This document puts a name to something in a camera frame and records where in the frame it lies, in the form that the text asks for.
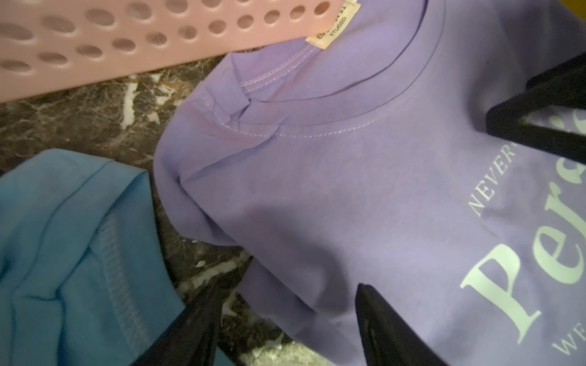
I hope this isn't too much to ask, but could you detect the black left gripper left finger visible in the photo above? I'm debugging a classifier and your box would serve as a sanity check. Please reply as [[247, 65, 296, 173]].
[[132, 281, 229, 365]]

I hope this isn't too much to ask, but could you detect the pink plastic basket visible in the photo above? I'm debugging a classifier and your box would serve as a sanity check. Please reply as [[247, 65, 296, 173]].
[[1, 1, 342, 102]]

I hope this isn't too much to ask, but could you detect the purple t-shirt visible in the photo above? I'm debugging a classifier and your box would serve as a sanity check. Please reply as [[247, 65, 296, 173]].
[[154, 1, 585, 365]]

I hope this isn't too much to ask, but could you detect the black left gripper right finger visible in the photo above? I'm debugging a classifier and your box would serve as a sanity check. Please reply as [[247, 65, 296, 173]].
[[355, 284, 447, 366]]

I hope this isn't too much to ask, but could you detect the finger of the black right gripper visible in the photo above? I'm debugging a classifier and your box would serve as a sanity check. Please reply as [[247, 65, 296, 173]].
[[485, 53, 585, 164]]

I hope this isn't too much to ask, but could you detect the light blue t-shirt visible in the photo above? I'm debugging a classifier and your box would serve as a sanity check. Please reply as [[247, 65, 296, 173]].
[[0, 148, 234, 366]]

